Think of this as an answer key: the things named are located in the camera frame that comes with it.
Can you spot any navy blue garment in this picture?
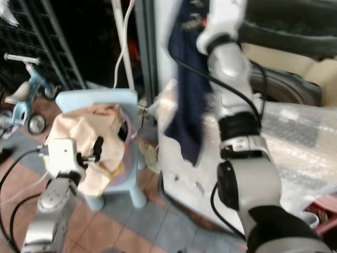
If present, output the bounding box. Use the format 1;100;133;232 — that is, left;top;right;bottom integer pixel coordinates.
160;0;215;167

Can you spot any white washing machine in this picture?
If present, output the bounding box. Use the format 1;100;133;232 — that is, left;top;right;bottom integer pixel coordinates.
155;0;337;233

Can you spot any beige cloth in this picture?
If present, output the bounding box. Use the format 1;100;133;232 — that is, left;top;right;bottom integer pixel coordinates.
44;103;129;198

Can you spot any light blue plastic chair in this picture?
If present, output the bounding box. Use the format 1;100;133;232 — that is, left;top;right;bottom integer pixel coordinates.
55;88;147;211

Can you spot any crumpled pale rag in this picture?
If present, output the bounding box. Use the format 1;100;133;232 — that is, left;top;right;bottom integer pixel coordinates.
138;140;161;174

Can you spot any blue child tricycle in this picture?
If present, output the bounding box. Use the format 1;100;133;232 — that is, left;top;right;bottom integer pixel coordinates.
0;52;57;135

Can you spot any black metal grille rack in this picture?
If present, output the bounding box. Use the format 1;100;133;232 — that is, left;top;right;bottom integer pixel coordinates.
0;0;87;91

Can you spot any red plastic bucket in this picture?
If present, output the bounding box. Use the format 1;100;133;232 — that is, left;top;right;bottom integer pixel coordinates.
301;194;337;236

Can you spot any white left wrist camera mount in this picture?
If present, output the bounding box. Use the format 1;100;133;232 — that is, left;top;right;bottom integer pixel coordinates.
43;138;86;180

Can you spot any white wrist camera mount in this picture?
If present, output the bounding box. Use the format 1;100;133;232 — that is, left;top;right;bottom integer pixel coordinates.
43;138;86;180
196;0;249;55

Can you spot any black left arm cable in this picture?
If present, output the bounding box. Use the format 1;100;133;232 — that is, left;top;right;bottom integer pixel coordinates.
0;148;51;253

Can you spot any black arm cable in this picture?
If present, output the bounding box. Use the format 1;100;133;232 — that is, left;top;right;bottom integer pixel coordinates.
170;53;269;127
0;148;51;253

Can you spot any white hanging cable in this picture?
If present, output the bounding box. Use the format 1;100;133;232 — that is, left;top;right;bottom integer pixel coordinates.
113;0;136;89

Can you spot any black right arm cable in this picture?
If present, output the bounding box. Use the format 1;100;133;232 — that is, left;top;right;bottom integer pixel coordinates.
170;53;269;127

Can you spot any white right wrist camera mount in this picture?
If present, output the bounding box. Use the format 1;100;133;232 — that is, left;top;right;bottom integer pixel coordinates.
196;0;249;55

